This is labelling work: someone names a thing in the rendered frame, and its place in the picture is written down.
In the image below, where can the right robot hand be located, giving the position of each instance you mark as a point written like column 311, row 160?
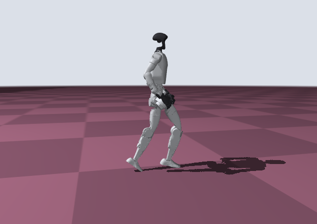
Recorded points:
column 166, row 100

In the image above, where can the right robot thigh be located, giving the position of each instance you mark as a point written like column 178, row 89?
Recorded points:
column 171, row 113

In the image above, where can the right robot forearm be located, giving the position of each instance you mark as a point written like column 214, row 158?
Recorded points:
column 151, row 84

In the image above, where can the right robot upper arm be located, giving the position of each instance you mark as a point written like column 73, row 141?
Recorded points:
column 156, row 58

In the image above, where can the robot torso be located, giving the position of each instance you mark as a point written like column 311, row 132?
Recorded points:
column 159, row 75

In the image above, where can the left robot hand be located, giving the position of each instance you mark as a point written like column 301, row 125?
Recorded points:
column 171, row 96

